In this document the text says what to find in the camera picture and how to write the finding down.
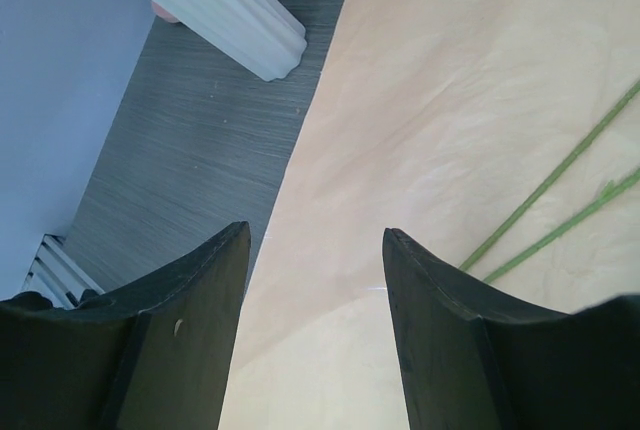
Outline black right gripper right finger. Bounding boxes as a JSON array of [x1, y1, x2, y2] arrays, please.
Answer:
[[383, 229, 639, 429]]

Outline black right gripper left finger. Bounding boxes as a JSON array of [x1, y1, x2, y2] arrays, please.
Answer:
[[1, 222, 250, 430]]

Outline pink flower stems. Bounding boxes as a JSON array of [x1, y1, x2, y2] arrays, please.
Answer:
[[459, 81, 639, 284]]

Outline orange wrapping paper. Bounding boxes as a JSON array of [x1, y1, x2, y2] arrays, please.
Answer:
[[220, 0, 639, 429]]

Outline white ribbed ceramic vase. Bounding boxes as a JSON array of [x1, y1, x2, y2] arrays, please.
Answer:
[[151, 0, 307, 81]]

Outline aluminium front rail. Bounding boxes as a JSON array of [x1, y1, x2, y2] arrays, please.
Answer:
[[21, 235, 104, 309]]

